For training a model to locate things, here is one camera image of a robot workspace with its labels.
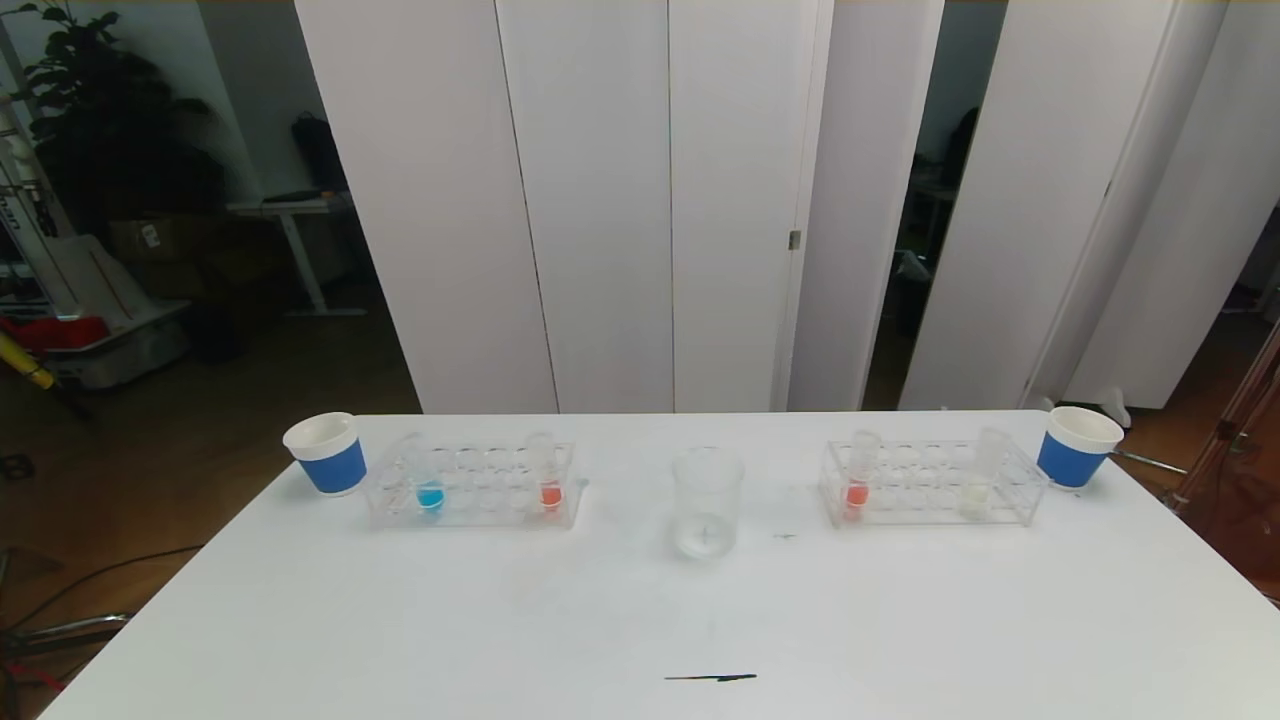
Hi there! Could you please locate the test tube with blue pigment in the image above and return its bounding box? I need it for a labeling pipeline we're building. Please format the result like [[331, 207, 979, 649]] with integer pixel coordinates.
[[403, 433, 446, 514]]

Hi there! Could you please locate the test tube with red pigment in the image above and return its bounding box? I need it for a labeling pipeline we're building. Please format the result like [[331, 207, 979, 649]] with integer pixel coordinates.
[[525, 432, 564, 514], [843, 431, 883, 521]]

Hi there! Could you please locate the clear glass beaker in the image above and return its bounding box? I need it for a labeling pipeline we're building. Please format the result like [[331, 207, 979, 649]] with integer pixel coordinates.
[[671, 447, 746, 560]]

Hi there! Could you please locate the clear plastic test tube rack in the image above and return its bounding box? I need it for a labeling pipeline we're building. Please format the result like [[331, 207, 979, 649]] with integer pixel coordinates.
[[365, 440, 584, 531], [818, 438, 1051, 529]]

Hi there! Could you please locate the test tube with white pigment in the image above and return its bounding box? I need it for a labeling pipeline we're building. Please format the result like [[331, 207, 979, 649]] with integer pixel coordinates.
[[960, 428, 1013, 519]]

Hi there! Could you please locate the blue and white paper cup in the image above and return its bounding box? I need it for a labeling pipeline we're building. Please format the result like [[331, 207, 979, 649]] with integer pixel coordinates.
[[283, 412, 368, 497], [1036, 406, 1125, 490]]

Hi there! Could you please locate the white background desk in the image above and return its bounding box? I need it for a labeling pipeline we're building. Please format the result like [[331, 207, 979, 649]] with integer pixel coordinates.
[[228, 195, 366, 319]]

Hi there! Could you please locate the black bag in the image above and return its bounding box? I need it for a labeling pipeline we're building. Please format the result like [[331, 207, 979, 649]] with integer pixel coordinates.
[[292, 112, 348, 193]]

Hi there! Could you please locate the brown cardboard box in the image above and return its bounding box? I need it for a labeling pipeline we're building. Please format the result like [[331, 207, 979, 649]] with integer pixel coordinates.
[[108, 215, 216, 263]]

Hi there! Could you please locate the grey storage bin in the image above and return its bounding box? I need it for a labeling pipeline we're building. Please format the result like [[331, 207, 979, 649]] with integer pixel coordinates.
[[45, 320, 191, 389]]

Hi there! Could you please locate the thin metal floor rod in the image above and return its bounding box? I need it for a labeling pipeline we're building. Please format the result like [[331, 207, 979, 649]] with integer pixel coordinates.
[[1110, 450, 1189, 475]]

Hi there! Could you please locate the white leaning board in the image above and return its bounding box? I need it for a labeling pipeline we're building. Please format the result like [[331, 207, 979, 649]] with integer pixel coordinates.
[[40, 235, 191, 346]]

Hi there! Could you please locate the dark green potted plant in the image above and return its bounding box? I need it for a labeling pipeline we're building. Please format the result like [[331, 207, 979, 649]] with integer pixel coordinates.
[[5, 0, 226, 241]]

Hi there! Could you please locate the red box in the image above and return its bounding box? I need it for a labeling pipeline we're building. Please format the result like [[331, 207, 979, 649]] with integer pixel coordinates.
[[0, 315, 109, 351]]

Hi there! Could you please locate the brown metal tripod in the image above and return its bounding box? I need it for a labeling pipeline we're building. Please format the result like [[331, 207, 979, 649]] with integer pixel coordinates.
[[1170, 320, 1280, 601]]

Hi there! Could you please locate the yellow tool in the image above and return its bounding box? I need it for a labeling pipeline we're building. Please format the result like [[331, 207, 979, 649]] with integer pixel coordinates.
[[0, 330, 56, 391]]

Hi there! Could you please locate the metal stand leg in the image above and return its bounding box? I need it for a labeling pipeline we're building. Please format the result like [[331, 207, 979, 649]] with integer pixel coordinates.
[[0, 612, 131, 661]]

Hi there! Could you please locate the black floor cable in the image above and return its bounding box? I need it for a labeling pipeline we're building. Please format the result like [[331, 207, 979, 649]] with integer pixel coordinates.
[[0, 545, 206, 631]]

